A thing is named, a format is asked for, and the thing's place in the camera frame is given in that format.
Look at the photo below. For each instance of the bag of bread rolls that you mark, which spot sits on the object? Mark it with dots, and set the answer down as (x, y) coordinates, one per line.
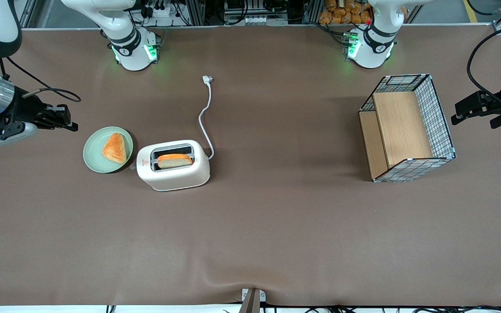
(342, 13)

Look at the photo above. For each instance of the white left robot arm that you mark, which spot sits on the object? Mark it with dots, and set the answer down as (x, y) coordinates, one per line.
(374, 48)

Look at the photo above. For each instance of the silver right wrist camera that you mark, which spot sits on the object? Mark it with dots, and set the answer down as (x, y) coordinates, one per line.
(11, 133)

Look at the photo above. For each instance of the metal table edge bracket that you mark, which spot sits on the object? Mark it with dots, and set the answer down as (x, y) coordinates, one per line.
(252, 300)

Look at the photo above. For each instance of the white connector block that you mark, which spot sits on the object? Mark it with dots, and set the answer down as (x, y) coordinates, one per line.
(263, 20)

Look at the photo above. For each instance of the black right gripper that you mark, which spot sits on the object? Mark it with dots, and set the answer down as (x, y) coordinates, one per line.
(26, 110)

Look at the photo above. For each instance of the white power strip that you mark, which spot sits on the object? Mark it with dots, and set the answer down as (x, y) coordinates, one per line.
(161, 9)

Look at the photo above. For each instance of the toast slice with orange crust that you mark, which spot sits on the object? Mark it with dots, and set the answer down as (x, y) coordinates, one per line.
(174, 161)

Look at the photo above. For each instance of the pale green round plate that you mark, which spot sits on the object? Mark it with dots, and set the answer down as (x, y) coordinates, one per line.
(94, 156)

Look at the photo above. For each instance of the triangular golden pastry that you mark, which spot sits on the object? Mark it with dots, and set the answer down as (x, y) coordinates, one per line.
(115, 150)

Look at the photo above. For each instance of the white two-slot toaster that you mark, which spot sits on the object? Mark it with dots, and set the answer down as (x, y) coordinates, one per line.
(176, 178)

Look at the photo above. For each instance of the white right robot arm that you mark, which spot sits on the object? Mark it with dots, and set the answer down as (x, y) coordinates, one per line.
(128, 43)

